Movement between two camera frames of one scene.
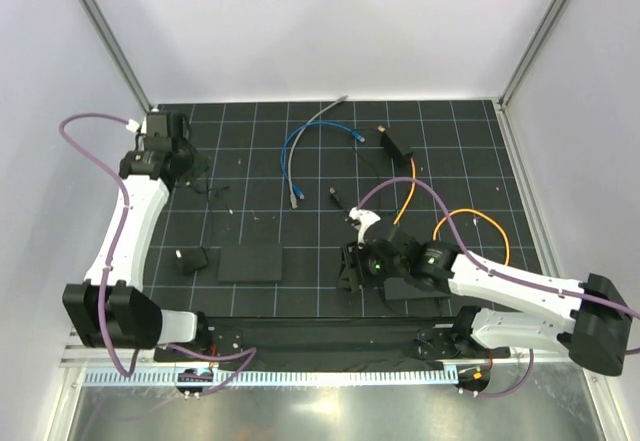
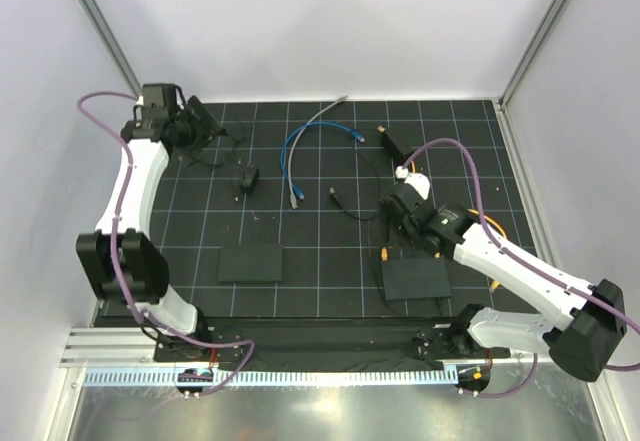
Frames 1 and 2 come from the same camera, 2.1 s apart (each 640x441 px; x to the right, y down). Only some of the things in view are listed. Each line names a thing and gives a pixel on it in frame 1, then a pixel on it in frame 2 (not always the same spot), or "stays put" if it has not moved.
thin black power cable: x=208 y=192 to x=206 y=164
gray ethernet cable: x=342 y=99 stays put
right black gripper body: x=366 y=260 to x=402 y=226
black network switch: x=256 y=262 stays put
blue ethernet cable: x=295 y=187 stays put
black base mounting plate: x=330 y=340 stays put
